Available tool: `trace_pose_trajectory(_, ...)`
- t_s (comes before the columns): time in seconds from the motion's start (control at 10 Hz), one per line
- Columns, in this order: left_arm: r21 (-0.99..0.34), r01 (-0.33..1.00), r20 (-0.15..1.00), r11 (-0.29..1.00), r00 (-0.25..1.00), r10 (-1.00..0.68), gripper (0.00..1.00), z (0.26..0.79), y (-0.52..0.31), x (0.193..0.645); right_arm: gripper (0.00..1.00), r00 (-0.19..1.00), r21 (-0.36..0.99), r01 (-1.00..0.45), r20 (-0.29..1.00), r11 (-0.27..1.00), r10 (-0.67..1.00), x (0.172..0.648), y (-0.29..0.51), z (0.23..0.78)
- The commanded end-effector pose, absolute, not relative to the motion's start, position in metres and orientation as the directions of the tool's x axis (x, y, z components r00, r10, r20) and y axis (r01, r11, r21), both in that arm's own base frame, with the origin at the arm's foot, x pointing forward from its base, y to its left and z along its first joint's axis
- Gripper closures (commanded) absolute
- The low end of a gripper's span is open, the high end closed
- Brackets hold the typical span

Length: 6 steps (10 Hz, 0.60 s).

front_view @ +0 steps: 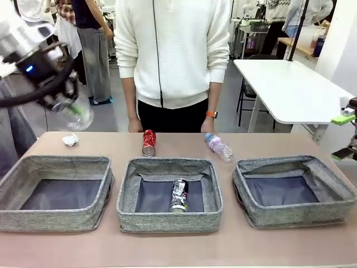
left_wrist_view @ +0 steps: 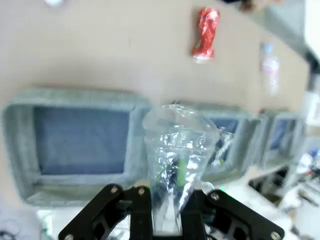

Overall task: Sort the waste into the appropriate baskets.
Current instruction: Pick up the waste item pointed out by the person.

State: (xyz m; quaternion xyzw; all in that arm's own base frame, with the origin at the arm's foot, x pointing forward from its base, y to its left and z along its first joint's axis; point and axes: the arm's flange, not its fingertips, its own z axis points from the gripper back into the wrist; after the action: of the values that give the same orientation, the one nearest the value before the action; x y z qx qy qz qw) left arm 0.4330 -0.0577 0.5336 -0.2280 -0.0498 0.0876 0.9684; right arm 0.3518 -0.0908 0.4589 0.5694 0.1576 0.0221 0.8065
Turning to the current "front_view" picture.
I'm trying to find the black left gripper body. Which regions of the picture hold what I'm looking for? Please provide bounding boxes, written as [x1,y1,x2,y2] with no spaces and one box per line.
[15,49,79,106]

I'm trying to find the clear plastic cup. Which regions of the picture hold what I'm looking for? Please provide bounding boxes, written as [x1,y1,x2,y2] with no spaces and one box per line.
[64,93,95,131]

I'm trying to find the crushed red soda can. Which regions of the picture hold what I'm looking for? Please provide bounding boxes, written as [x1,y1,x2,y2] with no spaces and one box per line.
[141,129,157,156]

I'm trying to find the clear water bottle blue cap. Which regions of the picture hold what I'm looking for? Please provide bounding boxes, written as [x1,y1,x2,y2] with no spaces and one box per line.
[205,132,234,162]

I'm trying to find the person's right forearm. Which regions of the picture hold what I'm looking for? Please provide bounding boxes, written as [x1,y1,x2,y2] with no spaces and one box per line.
[122,76,140,123]

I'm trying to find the person's left forearm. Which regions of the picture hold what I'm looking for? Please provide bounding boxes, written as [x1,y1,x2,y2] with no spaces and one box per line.
[206,80,224,114]

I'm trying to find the person's right hand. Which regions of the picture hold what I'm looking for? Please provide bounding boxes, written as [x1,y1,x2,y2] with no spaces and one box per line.
[127,118,143,133]

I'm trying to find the person's left hand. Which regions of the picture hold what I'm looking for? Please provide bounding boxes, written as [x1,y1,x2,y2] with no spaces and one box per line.
[200,117,216,133]

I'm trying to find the white crumpled paper ball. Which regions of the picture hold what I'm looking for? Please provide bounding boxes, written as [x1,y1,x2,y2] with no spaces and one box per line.
[61,133,80,147]

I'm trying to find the bystander in grey trousers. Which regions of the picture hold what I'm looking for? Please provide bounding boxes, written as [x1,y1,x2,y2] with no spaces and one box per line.
[71,0,115,104]

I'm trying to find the bystander in plaid shirt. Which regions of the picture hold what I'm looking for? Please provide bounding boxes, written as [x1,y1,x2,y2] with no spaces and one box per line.
[54,0,84,86]

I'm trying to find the bystander in white shirt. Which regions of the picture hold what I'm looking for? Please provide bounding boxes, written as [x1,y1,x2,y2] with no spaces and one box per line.
[11,0,55,25]

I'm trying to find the large white table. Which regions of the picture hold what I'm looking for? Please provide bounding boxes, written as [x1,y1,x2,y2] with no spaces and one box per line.
[233,58,355,143]

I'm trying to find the dark bottle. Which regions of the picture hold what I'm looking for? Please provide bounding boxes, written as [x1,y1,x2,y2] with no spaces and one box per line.
[312,29,326,56]

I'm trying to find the grey fabric basket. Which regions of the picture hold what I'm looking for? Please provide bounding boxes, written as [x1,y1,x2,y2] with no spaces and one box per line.
[116,157,224,234]
[231,155,357,229]
[0,155,115,232]

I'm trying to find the wooden background table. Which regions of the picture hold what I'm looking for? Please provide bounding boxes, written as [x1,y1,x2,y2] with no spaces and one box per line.
[278,37,320,58]

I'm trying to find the black folding chair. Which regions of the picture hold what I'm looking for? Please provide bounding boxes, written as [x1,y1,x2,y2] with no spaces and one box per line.
[236,76,277,132]

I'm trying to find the black vertical pole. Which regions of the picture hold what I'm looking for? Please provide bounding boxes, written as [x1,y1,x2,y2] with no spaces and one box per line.
[287,0,310,61]

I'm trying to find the person's black trousers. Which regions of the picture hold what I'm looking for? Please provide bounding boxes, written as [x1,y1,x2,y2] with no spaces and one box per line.
[137,99,213,133]

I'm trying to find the bystander in light blue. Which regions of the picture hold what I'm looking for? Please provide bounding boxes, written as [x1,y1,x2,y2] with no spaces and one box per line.
[281,0,334,39]

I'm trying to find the person's white zip sweater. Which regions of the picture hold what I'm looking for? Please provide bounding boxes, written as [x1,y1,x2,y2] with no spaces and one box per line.
[114,0,231,109]

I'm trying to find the bystander in patterned sweater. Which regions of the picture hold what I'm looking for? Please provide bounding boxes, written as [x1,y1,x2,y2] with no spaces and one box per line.
[260,0,292,58]

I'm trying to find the cluttered background workbench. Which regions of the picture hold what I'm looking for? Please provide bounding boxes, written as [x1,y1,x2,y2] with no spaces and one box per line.
[231,15,279,59]

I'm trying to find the crushed black silver can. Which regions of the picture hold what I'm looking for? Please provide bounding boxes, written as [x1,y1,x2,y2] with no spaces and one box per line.
[168,178,191,213]

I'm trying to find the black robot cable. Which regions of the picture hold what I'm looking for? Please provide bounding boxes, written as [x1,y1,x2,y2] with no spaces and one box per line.
[0,57,78,108]

